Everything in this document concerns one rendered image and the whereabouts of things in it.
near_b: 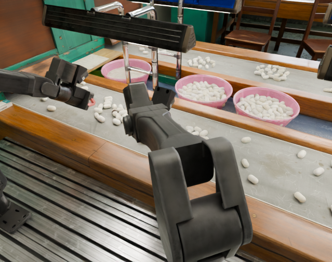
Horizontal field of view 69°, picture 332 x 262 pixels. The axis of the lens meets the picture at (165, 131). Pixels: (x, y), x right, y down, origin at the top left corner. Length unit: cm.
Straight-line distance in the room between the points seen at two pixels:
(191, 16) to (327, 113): 268
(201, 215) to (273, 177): 57
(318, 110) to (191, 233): 107
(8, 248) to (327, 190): 90
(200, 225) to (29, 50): 118
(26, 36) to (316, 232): 129
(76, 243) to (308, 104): 106
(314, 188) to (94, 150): 68
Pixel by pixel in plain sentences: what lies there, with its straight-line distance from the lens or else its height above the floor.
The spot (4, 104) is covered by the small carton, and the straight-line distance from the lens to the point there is 118.
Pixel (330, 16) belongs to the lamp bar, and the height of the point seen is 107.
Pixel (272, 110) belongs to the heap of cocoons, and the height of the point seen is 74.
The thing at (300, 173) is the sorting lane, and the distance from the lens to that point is 86.
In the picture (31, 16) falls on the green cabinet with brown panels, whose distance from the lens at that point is 133.
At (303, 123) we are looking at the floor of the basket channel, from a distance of 122.
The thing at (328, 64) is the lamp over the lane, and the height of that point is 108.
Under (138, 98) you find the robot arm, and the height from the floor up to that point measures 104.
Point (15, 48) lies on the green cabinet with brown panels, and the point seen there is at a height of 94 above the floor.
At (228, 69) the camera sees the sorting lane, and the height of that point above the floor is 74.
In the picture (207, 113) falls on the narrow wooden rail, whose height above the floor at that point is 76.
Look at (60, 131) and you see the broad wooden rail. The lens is 95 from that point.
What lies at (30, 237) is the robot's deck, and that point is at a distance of 81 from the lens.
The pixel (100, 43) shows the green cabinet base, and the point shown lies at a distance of 162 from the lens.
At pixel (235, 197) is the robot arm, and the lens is 27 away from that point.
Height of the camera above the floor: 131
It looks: 39 degrees down
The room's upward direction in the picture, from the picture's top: straight up
